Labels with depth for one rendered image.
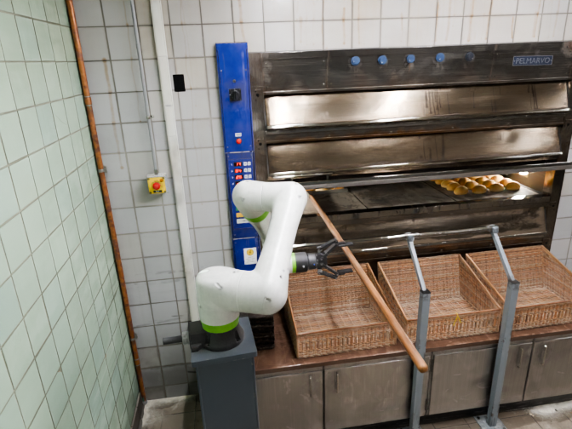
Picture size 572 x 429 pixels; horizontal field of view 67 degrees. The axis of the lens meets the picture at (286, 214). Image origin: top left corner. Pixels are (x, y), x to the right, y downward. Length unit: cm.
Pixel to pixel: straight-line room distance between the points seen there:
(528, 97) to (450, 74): 51
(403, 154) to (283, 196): 123
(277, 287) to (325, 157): 130
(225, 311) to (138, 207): 127
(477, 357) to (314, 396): 93
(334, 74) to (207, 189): 94
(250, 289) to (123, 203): 136
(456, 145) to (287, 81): 108
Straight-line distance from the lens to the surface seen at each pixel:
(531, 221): 322
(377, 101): 253
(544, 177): 327
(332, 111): 245
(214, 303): 137
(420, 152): 267
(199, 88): 237
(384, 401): 268
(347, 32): 246
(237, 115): 234
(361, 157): 254
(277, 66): 239
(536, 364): 300
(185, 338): 147
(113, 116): 243
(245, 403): 158
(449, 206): 286
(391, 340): 250
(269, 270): 134
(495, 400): 292
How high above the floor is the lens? 207
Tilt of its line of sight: 20 degrees down
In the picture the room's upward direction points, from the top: 2 degrees counter-clockwise
